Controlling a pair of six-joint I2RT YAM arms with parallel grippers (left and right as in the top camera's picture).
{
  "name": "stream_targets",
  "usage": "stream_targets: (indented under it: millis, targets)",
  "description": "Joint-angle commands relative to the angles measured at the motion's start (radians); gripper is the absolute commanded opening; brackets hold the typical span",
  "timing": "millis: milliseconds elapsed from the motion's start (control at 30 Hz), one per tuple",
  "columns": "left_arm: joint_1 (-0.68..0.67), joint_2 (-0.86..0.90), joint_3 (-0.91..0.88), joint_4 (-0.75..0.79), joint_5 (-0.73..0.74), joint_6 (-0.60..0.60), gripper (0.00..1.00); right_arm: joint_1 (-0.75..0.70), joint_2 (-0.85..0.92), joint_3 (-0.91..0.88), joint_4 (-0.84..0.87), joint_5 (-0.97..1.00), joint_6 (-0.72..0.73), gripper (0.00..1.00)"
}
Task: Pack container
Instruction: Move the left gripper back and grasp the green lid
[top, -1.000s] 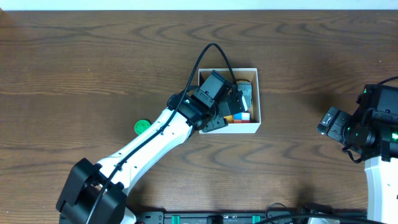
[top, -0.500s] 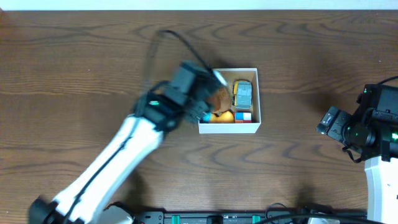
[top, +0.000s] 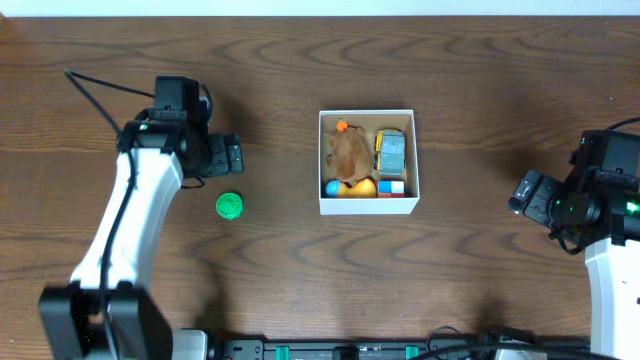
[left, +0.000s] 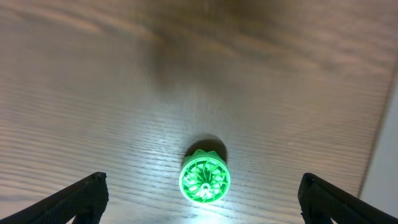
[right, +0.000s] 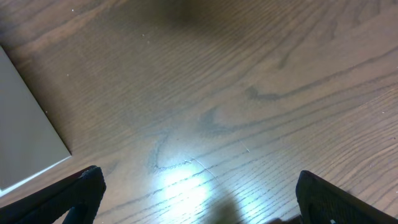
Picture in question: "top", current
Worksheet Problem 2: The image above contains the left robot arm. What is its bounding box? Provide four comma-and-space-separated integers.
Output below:
38, 120, 244, 359

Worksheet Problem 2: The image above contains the yellow grey toy truck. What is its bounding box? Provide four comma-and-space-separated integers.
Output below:
373, 129, 406, 176

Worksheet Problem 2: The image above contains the orange toy duck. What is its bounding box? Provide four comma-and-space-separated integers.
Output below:
325, 178, 377, 198

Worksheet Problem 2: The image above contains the left black cable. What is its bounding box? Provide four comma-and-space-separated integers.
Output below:
63, 68, 156, 136

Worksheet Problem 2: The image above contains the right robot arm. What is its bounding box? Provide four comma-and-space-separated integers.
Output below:
507, 129, 639, 359

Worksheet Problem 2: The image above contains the brown plush bear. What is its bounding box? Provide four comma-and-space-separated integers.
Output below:
326, 118, 372, 185

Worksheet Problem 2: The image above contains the right black cable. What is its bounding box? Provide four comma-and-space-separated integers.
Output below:
607, 116, 640, 132

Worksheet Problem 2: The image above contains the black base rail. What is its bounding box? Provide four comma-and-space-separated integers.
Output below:
172, 327, 596, 360

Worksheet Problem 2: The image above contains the multicolour puzzle cube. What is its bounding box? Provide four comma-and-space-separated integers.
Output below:
377, 180, 405, 198

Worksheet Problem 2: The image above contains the black cable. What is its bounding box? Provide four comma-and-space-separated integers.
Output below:
63, 68, 156, 136
607, 116, 640, 132

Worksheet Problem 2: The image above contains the white cardboard box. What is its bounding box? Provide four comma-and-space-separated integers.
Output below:
318, 109, 421, 215

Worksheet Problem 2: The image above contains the green ridged ball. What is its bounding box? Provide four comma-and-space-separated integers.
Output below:
216, 192, 244, 220

